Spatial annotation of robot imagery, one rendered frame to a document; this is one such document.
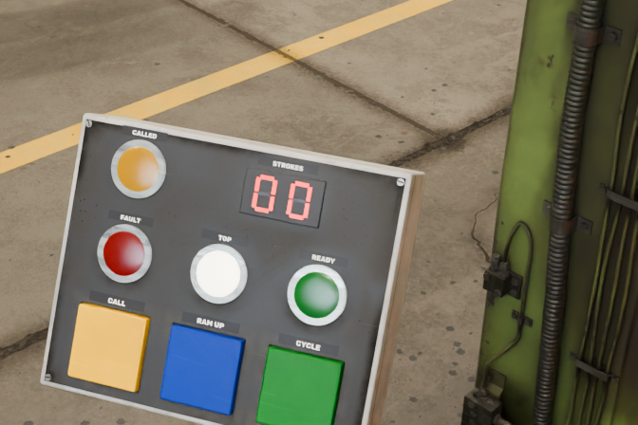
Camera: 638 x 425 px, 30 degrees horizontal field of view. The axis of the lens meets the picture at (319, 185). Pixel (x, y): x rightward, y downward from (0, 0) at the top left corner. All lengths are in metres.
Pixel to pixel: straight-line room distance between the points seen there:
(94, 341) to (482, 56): 3.00
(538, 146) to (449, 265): 1.83
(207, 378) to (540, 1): 0.48
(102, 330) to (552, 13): 0.54
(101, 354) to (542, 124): 0.50
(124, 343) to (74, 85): 2.71
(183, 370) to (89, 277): 0.13
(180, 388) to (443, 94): 2.72
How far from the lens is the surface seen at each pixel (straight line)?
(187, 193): 1.17
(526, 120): 1.22
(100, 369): 1.21
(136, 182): 1.18
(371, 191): 1.12
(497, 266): 1.31
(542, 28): 1.17
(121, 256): 1.19
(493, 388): 1.42
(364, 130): 3.58
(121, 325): 1.20
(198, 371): 1.17
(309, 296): 1.13
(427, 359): 2.75
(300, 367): 1.14
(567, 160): 1.19
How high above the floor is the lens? 1.79
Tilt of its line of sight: 33 degrees down
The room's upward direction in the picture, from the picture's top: 2 degrees clockwise
